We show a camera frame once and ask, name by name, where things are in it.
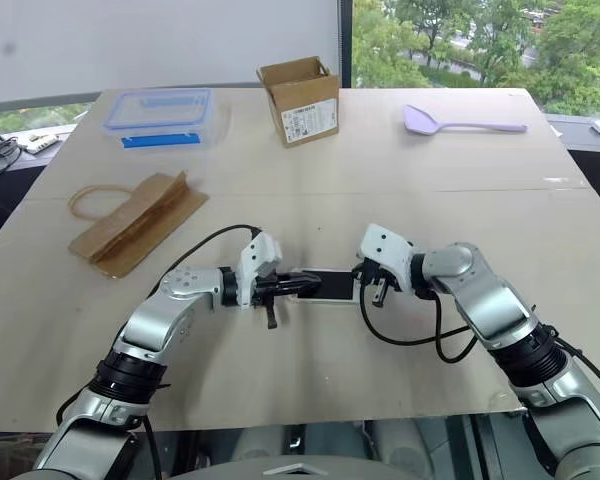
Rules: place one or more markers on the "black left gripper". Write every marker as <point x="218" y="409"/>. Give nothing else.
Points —
<point x="266" y="295"/>

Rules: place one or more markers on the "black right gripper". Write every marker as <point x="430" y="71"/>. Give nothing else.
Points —
<point x="378" y="281"/>

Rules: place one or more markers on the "white smartphone with black screen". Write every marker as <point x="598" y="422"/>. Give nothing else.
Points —
<point x="337" y="285"/>

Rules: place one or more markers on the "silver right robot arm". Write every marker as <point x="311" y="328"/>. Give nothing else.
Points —
<point x="495" y="305"/>

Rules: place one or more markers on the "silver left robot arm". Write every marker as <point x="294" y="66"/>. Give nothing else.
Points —
<point x="150" y="320"/>

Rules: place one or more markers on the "lilac plastic spatula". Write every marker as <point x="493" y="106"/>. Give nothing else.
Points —
<point x="419" y="120"/>

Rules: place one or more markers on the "open cardboard box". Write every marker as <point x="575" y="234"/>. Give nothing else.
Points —
<point x="305" y="117"/>

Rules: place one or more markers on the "brown paper bag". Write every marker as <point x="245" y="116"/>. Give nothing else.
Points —
<point x="140" y="220"/>

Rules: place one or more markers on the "light grey curved panel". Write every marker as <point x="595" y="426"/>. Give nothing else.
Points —
<point x="290" y="470"/>

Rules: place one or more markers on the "clear container with blue lid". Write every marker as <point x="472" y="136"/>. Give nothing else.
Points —
<point x="155" y="107"/>

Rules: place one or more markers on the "white roller blind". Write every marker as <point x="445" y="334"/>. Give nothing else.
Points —
<point x="155" y="40"/>

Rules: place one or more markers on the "white power strip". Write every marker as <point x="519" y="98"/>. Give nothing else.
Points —
<point x="37" y="142"/>

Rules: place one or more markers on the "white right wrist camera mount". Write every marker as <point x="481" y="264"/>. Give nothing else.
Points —
<point x="385" y="245"/>

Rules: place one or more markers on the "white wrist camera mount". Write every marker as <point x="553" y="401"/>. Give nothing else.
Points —
<point x="385" y="245"/>
<point x="255" y="255"/>

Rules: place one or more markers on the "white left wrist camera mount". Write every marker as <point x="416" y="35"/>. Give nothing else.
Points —
<point x="255" y="255"/>

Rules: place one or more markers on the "black window frame post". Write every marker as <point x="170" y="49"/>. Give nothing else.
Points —
<point x="345" y="45"/>

